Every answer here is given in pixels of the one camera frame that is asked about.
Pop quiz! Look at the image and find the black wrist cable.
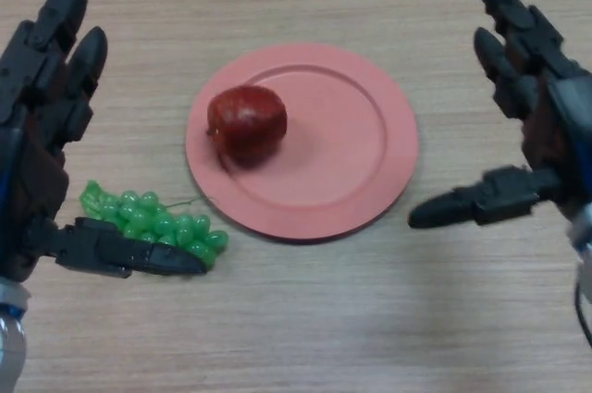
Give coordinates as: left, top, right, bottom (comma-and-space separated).
573, 263, 592, 348

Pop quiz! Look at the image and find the green grape bunch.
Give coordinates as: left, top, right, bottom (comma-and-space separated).
79, 179, 229, 269

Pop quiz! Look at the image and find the red apple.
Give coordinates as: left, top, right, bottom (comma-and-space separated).
205, 85, 289, 168

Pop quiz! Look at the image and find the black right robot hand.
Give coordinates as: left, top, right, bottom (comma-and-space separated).
407, 0, 592, 230

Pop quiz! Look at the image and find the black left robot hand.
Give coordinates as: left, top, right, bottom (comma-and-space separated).
0, 0, 208, 283

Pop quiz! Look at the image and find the pink round plate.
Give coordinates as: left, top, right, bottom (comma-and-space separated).
185, 43, 420, 242

